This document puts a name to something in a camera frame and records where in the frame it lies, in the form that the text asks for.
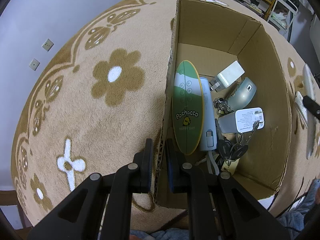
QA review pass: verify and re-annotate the white wall socket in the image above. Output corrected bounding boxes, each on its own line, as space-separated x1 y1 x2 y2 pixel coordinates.
42 39 54 51
29 59 40 71

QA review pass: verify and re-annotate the small metal keyring cluster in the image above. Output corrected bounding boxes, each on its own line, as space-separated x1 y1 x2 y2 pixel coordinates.
213 97 233 116

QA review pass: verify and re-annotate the beige floral carpet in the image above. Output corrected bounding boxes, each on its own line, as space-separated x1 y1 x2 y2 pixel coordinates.
11 0 319 232

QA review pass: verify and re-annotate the silver translucent power bank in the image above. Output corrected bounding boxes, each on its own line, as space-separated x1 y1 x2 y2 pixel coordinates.
226 77 257 112

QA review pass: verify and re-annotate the black car keys bunch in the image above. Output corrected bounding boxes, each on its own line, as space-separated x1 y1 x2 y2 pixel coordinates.
215 119 260 163

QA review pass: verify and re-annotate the brown cardboard box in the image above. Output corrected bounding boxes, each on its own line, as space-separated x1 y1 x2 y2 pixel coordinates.
152 0 293 209

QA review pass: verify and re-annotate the lower white wall socket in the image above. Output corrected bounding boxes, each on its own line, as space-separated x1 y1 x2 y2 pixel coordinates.
29 59 40 71

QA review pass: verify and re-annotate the green oval Pochacco fan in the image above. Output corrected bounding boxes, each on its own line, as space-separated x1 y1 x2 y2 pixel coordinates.
172 60 204 155

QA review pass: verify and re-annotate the light blue handheld device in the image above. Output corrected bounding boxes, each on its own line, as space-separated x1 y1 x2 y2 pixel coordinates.
198 77 221 176

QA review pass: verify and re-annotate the white metal cart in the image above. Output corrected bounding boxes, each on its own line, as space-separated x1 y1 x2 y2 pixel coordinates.
267 0 298 36

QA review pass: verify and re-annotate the large white power adapter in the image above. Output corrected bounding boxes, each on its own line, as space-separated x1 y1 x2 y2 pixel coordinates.
217 107 265 133

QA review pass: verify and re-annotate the small white cube charger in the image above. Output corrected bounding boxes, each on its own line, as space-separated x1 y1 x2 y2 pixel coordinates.
209 61 245 92

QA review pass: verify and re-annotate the upper white wall socket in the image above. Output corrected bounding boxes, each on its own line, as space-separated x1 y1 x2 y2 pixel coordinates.
42 39 54 51

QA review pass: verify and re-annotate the large white remote control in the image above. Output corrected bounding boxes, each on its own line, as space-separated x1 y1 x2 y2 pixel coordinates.
303 64 319 159

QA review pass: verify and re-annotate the small white remote control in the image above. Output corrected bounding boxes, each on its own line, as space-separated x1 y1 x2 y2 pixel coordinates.
294 91 308 127

